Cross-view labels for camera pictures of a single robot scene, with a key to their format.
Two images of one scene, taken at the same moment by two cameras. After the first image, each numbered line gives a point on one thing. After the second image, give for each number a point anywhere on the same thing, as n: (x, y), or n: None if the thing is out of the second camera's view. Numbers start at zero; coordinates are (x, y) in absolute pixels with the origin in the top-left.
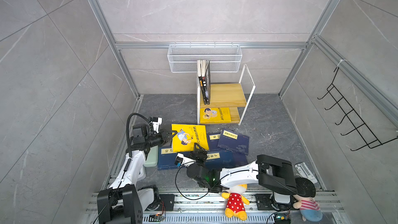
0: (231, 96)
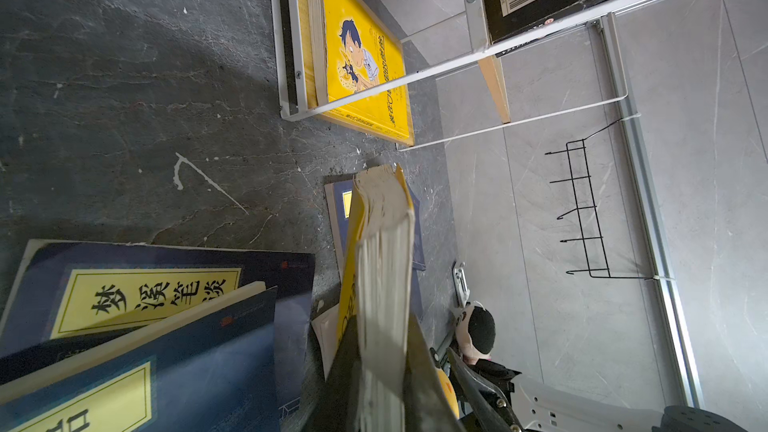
0: (288, 50)
